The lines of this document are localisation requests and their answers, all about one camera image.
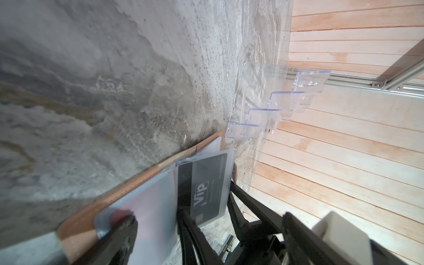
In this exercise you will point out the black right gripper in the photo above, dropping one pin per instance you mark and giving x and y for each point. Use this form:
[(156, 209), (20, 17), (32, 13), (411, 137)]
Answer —
[(283, 240)]

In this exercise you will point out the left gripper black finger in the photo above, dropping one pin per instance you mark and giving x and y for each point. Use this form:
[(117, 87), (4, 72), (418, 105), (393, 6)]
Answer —
[(115, 248)]

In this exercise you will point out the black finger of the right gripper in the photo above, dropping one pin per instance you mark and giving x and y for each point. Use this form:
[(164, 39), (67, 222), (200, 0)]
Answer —
[(195, 248)]

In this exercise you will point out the black VIP card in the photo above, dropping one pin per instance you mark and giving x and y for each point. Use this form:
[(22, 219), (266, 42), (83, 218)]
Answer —
[(200, 186)]

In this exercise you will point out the clear acrylic tiered organizer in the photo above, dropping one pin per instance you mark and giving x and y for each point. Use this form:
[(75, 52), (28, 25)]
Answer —
[(269, 94)]

